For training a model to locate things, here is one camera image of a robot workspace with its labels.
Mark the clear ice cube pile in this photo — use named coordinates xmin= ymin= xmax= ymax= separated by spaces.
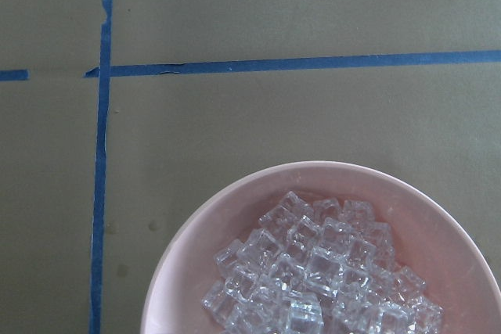
xmin=201 ymin=192 xmax=443 ymax=333

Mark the pink bowl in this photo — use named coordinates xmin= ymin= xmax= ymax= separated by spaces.
xmin=140 ymin=161 xmax=500 ymax=333

